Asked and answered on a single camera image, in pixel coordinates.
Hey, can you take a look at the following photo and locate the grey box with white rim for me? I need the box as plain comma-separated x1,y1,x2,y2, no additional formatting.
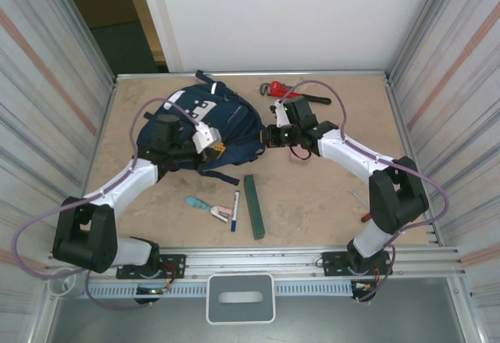
205,273,277,325

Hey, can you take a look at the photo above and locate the short aluminium frame rail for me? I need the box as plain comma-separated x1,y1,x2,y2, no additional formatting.
115,70,391,83

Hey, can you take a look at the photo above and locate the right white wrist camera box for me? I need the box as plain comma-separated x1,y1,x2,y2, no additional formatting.
273,99,290,128

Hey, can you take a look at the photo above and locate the blue white marker pen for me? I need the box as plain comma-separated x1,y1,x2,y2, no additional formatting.
230,189,241,233

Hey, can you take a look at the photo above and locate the perforated grey cable duct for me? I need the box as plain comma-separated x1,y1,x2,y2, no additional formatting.
84,282,378,298

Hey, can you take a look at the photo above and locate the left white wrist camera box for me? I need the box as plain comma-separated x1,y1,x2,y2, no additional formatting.
191,122,222,155

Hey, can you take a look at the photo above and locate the slotted aluminium side rail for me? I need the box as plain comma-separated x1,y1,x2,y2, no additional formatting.
384,75,445,247

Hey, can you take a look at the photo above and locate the red pipe wrench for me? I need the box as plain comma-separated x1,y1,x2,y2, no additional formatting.
259,80,332,106

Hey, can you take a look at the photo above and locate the pink pencil case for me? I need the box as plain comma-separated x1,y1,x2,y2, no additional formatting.
287,145,313,164

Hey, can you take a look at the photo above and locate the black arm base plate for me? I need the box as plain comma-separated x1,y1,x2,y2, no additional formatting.
116,254,187,280
315,249,393,277

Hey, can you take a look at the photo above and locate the black controller board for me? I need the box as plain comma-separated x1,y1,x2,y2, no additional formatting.
350,280,379,304
134,286,170,305

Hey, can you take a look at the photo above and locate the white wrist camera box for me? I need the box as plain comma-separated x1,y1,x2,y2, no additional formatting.
273,99,290,128
191,122,222,155

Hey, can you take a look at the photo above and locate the dark green long box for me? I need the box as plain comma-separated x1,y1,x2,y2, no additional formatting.
242,174,266,241

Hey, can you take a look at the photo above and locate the white plastic tube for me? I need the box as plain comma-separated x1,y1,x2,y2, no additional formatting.
48,269,85,297

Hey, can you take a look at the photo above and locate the navy blue backpack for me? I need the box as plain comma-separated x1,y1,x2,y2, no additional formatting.
136,70,266,187

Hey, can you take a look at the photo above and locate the pink white stapler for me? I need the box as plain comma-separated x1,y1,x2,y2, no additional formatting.
209,203,234,224

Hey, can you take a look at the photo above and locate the long aluminium mounting rail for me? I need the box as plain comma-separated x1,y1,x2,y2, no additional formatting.
45,245,468,277

